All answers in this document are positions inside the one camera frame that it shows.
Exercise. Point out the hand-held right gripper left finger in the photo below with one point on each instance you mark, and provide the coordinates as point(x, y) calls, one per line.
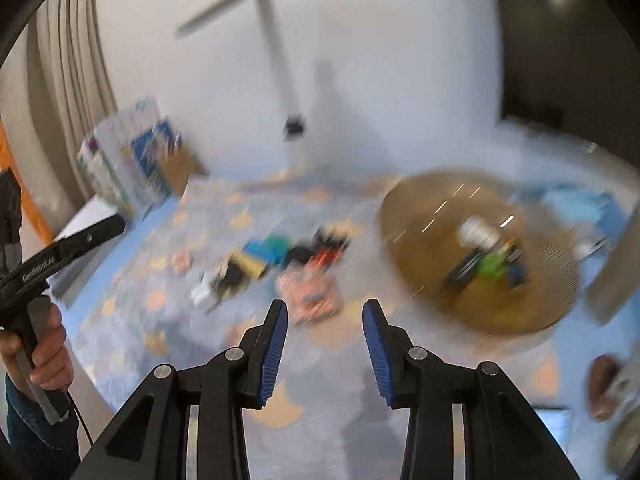
point(272, 355)

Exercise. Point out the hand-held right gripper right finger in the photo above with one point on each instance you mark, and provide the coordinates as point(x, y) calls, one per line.
point(377, 355)

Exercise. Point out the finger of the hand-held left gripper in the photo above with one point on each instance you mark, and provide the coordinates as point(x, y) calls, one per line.
point(90, 237)

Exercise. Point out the pink patterned packet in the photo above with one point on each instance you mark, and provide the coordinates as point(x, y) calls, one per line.
point(310, 295)

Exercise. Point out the small white item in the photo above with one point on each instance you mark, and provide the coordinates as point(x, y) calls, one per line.
point(201, 296)

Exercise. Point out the amber glass bowl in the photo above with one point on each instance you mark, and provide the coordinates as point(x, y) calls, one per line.
point(430, 270)

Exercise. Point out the small black item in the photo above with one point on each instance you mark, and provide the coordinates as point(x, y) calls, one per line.
point(300, 256)

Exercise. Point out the green toy piece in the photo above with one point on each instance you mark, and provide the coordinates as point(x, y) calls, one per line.
point(278, 247)

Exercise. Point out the black and red toy figure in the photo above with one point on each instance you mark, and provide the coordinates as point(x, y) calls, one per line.
point(330, 237)

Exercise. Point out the bright green item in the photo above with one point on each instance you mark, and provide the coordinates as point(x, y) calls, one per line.
point(492, 265)

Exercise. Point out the white round item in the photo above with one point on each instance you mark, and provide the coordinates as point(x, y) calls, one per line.
point(477, 232)

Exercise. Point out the small dark blue item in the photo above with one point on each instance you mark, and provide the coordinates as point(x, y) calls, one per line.
point(517, 275)

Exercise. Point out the person's left forearm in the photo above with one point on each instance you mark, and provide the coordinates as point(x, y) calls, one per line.
point(40, 440)

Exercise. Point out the person's left hand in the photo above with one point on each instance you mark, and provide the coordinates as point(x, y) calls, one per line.
point(50, 360)

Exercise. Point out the orange panel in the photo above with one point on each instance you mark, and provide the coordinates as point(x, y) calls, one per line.
point(30, 200)

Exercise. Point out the row of books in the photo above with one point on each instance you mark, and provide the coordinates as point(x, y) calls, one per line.
point(130, 170)

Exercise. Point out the fan-patterned table mat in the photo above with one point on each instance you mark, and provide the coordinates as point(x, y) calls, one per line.
point(320, 425)

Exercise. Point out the brown pen holder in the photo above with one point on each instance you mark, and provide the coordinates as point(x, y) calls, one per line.
point(180, 170)

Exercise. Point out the beige curtain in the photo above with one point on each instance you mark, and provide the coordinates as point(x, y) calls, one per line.
point(75, 85)

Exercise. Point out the brown round object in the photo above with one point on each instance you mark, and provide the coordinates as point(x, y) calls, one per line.
point(602, 385)

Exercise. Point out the white desk lamp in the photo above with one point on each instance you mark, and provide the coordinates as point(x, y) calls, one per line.
point(277, 50)

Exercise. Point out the black monitor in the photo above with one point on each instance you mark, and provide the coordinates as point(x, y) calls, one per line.
point(560, 60)

